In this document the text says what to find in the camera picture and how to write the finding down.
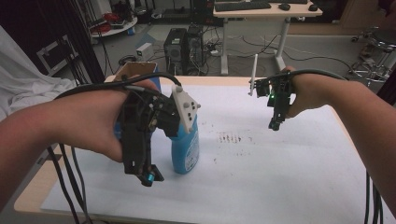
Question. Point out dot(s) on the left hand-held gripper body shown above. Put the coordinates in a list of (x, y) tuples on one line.
[(183, 109)]

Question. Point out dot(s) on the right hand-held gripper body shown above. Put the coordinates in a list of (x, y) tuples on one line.
[(280, 90)]

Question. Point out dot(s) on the blue plastic bottle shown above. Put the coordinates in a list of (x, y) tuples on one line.
[(186, 152)]

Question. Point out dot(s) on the person's right hand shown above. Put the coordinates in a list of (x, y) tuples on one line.
[(308, 91)]

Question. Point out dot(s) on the person's left hand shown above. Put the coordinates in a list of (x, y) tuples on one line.
[(90, 121)]

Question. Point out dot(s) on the black computer tower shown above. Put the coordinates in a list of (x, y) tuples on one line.
[(174, 49)]

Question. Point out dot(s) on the open cardboard box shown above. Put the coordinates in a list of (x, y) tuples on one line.
[(137, 70)]

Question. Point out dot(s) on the grey computer tower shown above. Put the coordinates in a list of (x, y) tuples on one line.
[(196, 46)]

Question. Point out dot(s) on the white table mat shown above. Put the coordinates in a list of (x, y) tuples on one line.
[(249, 180)]

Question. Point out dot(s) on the small white box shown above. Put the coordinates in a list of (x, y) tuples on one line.
[(144, 51)]

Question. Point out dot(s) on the white-legged wooden desk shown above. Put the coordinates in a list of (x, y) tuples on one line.
[(267, 13)]

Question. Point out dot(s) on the black computer mouse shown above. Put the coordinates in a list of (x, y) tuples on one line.
[(284, 6), (313, 7)]

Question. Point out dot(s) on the black keyboard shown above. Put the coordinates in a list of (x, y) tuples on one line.
[(243, 6)]

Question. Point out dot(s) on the round white table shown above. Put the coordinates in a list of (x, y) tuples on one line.
[(118, 29)]

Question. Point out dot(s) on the chrome stool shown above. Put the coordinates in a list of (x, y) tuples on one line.
[(378, 46)]

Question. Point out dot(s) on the black silver-edged case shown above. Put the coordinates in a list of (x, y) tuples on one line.
[(54, 56)]

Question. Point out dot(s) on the white cloth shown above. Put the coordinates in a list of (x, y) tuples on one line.
[(21, 77)]

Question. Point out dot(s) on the dark curtain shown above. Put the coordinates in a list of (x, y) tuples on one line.
[(34, 28)]

